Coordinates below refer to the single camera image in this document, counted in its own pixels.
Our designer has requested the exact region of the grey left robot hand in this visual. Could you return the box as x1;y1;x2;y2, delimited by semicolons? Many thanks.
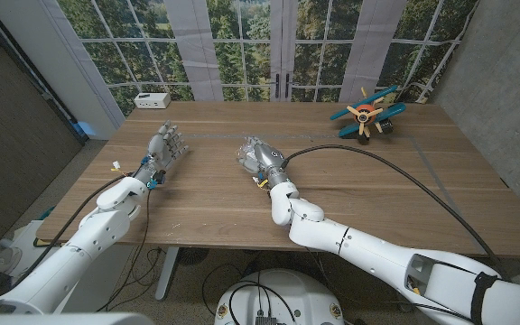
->
133;119;190;190

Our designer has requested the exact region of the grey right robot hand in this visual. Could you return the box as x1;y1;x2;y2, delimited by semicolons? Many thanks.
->
253;143;293;190

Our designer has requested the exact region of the clear plastic wrap sheet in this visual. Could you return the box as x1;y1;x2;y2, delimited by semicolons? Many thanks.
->
236;135;270;176

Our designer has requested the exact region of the teal wooden toy airplane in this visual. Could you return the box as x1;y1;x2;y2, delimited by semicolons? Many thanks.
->
330;84;408;146

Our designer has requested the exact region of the white power box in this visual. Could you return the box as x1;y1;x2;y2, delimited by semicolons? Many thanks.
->
133;92;172;110

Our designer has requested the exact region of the black round fan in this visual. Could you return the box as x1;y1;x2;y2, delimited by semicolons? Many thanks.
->
176;246;210;266

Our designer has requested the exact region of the printed window forest backdrop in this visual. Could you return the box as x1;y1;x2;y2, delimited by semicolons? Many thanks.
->
56;0;480;118

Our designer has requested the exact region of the grey table leg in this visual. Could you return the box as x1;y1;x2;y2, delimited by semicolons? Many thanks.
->
154;246;181;302

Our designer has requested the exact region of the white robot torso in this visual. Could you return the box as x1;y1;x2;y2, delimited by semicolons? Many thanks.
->
213;268;346;325

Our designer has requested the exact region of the dark brown door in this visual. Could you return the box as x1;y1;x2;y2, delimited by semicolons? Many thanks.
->
0;8;85;240

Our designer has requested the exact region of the white flat floor panel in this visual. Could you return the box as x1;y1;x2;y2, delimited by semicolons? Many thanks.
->
0;219;97;290

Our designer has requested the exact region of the white shoe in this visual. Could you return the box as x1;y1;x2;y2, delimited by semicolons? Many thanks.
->
0;246;24;277

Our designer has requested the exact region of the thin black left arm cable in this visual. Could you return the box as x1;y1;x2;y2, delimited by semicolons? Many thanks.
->
97;189;153;312

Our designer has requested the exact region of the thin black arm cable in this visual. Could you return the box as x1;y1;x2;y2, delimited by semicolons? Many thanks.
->
307;247;473;312
97;189;153;312

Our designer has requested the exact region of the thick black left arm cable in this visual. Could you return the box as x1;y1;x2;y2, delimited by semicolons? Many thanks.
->
11;173;128;290

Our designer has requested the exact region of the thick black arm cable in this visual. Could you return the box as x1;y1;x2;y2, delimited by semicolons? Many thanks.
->
283;144;509;279
11;173;128;290

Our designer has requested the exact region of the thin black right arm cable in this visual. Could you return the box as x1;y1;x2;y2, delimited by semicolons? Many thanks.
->
307;247;473;312

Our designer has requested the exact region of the black torso cable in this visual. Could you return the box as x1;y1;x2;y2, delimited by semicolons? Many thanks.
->
200;263;298;324

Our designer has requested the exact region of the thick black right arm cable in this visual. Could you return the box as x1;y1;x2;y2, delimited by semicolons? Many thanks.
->
283;144;509;279

